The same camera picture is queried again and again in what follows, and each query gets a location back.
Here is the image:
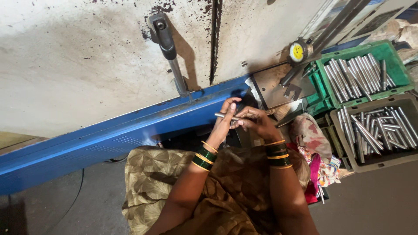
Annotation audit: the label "short metal rod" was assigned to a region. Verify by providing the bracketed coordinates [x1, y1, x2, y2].
[214, 112, 240, 121]

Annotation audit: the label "green plastic crate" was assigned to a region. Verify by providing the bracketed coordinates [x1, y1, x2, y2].
[306, 40, 416, 116]

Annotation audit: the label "yellow-faced dial gauge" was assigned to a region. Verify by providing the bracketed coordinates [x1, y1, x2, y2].
[289, 37, 315, 64]

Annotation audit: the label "person's right hand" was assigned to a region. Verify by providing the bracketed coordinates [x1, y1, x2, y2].
[234, 107, 283, 144]

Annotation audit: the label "metal gauge fixture plate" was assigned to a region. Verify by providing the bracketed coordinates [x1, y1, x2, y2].
[251, 63, 317, 110]

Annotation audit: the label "row of long metal rods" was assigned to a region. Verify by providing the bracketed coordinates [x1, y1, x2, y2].
[323, 53, 396, 104]

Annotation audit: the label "brown patterned sari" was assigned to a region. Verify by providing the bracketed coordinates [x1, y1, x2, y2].
[122, 145, 311, 235]

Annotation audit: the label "white machine housing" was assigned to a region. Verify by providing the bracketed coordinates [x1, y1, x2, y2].
[0, 0, 329, 138]

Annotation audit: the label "olive plastic crate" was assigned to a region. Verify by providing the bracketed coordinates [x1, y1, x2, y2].
[315, 114, 347, 160]

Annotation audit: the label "long steel bars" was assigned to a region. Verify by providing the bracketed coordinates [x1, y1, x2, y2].
[312, 0, 373, 54]

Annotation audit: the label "grey plastic crate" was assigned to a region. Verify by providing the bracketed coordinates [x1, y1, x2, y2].
[329, 94, 418, 173]

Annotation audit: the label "black-grip machine lever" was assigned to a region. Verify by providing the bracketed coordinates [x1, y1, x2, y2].
[148, 12, 192, 97]

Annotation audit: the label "pale sacks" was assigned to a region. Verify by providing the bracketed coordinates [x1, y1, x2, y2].
[368, 19, 418, 64]

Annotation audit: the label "floral cloth rags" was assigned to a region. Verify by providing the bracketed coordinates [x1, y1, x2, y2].
[289, 113, 342, 204]

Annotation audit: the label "blue machine panel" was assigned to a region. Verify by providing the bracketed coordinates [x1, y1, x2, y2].
[0, 74, 253, 196]

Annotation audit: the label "black floor cable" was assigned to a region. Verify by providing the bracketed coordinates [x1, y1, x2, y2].
[46, 168, 85, 235]

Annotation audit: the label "green and gold bangles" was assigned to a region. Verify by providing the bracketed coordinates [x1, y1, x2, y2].
[264, 140, 293, 170]
[191, 140, 219, 172]

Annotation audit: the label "person's left hand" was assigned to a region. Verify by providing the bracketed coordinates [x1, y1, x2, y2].
[206, 97, 242, 150]

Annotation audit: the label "pile of loose metal rods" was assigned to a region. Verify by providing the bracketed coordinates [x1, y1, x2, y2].
[336, 106, 418, 164]

